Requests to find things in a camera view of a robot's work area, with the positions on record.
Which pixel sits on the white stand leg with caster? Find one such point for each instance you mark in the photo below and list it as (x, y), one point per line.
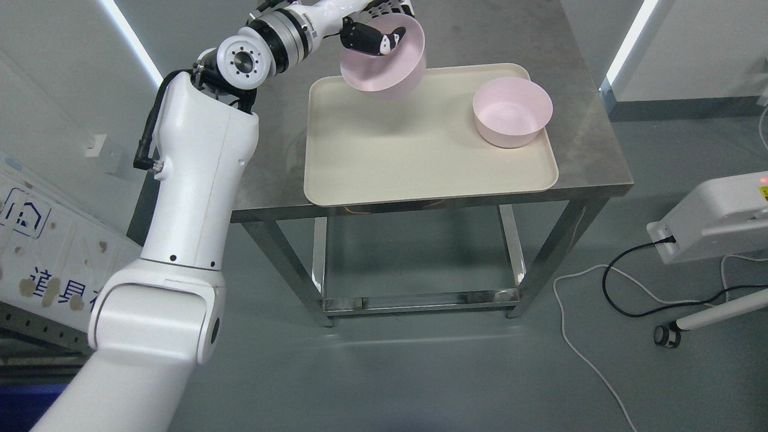
(669, 335)

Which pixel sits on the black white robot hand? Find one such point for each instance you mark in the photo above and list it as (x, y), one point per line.
(365, 39)

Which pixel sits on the pink bowl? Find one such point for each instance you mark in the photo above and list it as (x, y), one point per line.
(394, 75)
(509, 112)

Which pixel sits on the cream plastic tray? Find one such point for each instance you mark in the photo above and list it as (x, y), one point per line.
(359, 151)

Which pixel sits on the white sign board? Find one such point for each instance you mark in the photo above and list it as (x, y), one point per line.
(56, 257)

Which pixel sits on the white machine on stand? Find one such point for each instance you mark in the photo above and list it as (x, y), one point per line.
(720, 216)

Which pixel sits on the blue bin lower left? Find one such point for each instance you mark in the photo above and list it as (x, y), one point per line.
(23, 405)

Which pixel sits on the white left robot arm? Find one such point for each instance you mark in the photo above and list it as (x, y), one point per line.
(158, 318)

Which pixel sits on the stainless steel table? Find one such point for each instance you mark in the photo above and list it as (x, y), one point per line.
(537, 35)

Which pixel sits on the metal shelf rack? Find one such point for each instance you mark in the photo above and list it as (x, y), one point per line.
(38, 351)

